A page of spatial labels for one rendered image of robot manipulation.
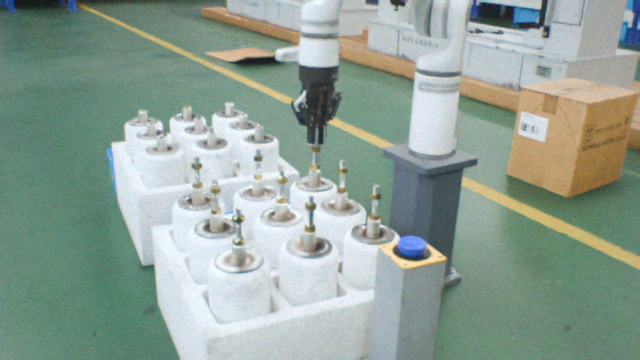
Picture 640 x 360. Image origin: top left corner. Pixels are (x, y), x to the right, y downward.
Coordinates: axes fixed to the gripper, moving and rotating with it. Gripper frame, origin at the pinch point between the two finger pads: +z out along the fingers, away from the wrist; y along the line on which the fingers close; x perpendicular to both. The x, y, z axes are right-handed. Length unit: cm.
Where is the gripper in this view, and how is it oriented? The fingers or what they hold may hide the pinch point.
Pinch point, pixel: (316, 135)
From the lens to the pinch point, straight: 117.3
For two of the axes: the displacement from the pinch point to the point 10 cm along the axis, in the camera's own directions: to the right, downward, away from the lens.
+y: 6.3, -2.7, 7.3
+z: -0.3, 9.3, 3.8
